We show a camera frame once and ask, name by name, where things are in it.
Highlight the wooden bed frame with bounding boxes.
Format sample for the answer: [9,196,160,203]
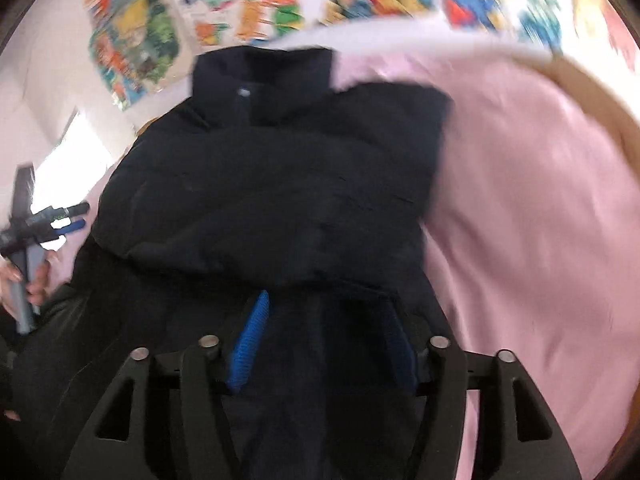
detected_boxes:
[532,56,639,480]

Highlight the pink bed duvet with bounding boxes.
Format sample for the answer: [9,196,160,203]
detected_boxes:
[46,19,640,480]

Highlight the black puffer jacket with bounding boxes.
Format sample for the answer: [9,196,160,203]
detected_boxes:
[1,47,452,479]

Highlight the pink pigs yellow chicks drawing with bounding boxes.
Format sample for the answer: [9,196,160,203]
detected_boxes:
[573,0,639,72]

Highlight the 2024 dragon drawing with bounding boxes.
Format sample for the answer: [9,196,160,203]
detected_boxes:
[439,0,572,53]

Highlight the bright window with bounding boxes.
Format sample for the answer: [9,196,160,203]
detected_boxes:
[29,106,137,252]

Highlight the person's left hand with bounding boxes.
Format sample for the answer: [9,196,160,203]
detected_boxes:
[0,249,61,316]

